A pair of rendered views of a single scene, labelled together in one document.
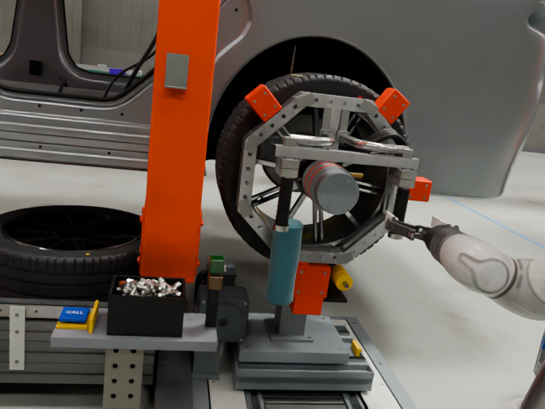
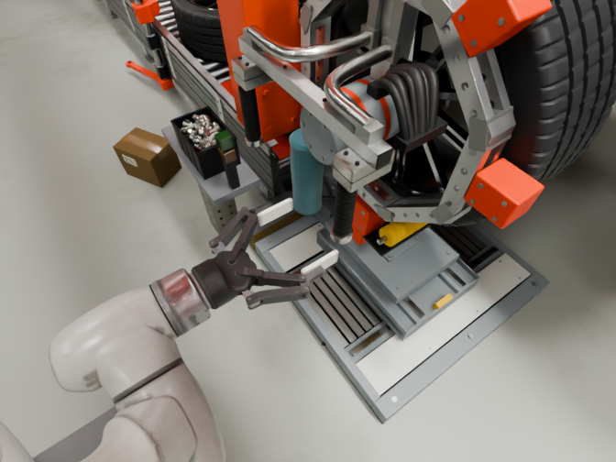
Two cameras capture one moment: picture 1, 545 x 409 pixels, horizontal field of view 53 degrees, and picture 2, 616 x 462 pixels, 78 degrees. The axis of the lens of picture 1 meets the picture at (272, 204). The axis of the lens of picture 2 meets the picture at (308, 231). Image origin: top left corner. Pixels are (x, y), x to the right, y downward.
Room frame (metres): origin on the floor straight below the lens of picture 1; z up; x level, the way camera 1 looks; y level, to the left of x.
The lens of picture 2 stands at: (1.29, -0.74, 1.36)
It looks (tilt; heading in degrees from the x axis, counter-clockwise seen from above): 53 degrees down; 66
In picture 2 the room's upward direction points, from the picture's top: straight up
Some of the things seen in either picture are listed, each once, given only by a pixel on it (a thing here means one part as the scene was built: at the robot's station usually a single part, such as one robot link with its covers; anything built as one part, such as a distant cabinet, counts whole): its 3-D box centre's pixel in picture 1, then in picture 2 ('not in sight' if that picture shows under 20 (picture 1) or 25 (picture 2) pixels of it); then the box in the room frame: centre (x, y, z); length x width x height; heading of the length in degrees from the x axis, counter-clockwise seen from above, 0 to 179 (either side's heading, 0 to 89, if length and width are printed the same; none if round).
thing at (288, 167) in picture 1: (286, 165); (257, 68); (1.49, -0.03, 0.93); 0.09 x 0.05 x 0.05; 11
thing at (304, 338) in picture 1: (291, 307); (395, 220); (1.90, -0.12, 0.32); 0.40 x 0.30 x 0.28; 101
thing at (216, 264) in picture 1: (216, 264); (224, 140); (1.42, 0.13, 0.64); 0.04 x 0.04 x 0.04; 11
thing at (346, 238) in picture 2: (399, 212); (344, 210); (1.53, -0.37, 0.83); 0.04 x 0.04 x 0.16
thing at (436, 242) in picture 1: (451, 247); (183, 299); (1.23, -0.43, 0.83); 0.09 x 0.06 x 0.09; 101
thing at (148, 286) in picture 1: (147, 303); (205, 140); (1.38, 0.31, 0.51); 0.20 x 0.14 x 0.13; 101
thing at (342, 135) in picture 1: (375, 133); (382, 66); (1.63, -0.27, 1.03); 0.19 x 0.18 x 0.11; 11
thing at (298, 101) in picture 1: (323, 180); (381, 106); (1.73, -0.15, 0.85); 0.54 x 0.07 x 0.54; 101
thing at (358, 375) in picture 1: (295, 354); (393, 258); (1.90, -0.16, 0.13); 0.50 x 0.36 x 0.10; 101
